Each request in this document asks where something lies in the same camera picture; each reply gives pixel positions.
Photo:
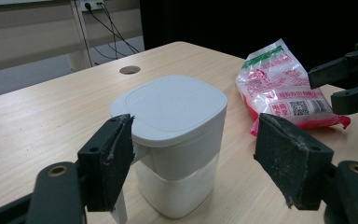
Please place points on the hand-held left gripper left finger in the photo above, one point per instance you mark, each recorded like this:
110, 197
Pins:
105, 161

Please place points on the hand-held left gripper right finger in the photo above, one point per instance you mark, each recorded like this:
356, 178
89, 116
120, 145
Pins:
292, 158

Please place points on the red and white plastic bag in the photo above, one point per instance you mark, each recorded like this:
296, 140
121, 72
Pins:
276, 81

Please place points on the round grey table grommet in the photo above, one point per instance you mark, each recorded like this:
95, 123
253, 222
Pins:
130, 69

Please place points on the black curtain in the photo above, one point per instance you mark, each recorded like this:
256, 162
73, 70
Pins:
230, 21

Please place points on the light wooden desk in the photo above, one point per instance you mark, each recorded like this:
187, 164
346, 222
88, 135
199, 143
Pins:
28, 37

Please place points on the white power strip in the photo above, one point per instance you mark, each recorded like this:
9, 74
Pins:
93, 6

